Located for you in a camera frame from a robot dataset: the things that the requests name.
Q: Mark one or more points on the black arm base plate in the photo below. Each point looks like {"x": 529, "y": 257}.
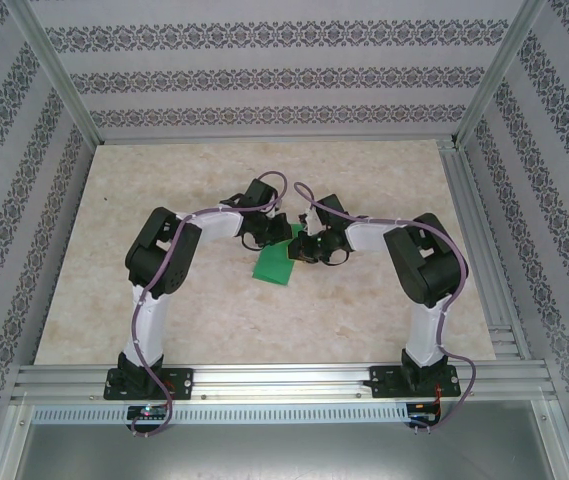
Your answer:
{"x": 184, "y": 382}
{"x": 384, "y": 380}

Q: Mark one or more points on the aluminium side rail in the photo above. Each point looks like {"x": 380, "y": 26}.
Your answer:
{"x": 464, "y": 200}

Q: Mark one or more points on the grey metal tray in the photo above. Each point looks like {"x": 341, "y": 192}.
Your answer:
{"x": 284, "y": 455}

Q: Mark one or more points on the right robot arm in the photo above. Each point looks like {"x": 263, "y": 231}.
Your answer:
{"x": 429, "y": 325}

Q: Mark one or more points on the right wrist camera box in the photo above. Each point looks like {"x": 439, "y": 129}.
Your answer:
{"x": 310, "y": 220}

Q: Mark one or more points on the small controller circuit board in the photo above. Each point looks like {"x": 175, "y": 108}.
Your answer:
{"x": 421, "y": 412}
{"x": 149, "y": 412}

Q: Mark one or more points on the green paper sheet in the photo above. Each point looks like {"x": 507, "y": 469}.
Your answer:
{"x": 274, "y": 267}

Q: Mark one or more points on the long aluminium mounting rail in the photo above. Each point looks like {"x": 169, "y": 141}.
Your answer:
{"x": 284, "y": 380}

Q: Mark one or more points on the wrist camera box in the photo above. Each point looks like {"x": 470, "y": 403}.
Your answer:
{"x": 279, "y": 207}
{"x": 310, "y": 220}

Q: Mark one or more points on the aluminium frame post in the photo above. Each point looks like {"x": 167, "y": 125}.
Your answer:
{"x": 499, "y": 75}
{"x": 59, "y": 75}

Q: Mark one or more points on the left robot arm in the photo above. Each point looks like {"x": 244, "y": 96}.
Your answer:
{"x": 149, "y": 320}

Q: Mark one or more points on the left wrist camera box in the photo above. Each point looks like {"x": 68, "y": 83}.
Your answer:
{"x": 279, "y": 207}

